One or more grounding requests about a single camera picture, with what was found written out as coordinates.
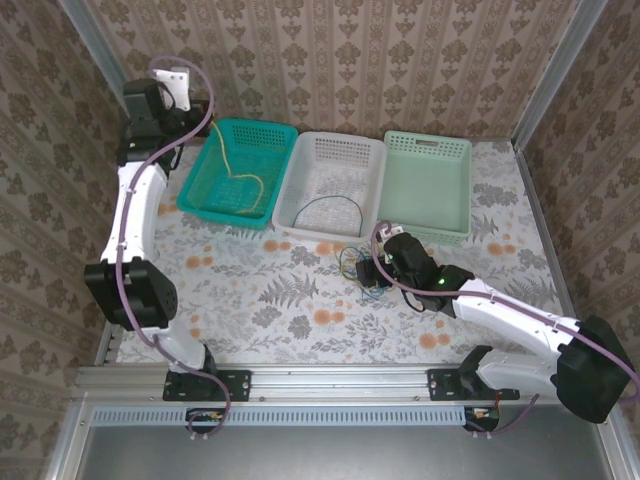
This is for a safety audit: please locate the green cable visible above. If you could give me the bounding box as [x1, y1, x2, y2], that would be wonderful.
[292, 195, 365, 236]
[338, 243, 374, 276]

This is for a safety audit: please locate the floral tablecloth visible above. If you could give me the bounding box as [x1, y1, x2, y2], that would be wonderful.
[117, 137, 564, 366]

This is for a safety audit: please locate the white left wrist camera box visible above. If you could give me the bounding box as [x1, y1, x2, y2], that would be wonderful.
[151, 67, 193, 112]

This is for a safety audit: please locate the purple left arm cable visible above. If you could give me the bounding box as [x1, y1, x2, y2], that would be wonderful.
[115, 55, 232, 435]

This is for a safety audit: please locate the grey metal front panel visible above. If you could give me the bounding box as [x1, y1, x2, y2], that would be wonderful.
[47, 424, 616, 480]

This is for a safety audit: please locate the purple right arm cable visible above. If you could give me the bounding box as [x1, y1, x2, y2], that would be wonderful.
[370, 227, 640, 439]

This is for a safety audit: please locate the aluminium frame post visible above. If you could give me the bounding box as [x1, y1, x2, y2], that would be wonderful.
[57, 0, 130, 99]
[512, 0, 609, 149]

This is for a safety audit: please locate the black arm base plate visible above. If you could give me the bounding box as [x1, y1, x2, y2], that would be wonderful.
[426, 368, 521, 402]
[163, 368, 251, 402]

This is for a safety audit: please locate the teal plastic basket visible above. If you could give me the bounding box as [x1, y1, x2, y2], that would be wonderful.
[175, 117, 300, 232]

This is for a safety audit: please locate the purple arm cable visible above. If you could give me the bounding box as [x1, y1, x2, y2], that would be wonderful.
[370, 227, 640, 439]
[115, 55, 232, 435]

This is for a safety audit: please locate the white plastic basket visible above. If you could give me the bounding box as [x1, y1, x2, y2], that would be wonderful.
[271, 130, 388, 245]

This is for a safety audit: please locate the mint green plastic basket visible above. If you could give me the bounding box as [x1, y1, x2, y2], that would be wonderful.
[382, 129, 474, 247]

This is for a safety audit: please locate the aluminium table edge rail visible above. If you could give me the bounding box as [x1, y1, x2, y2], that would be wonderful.
[514, 144, 576, 321]
[94, 322, 126, 369]

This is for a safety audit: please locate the grey slotted cable duct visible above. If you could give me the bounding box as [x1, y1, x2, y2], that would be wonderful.
[92, 405, 469, 427]

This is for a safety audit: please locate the aluminium mounting rail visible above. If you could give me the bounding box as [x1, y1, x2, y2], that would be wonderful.
[74, 367, 556, 404]

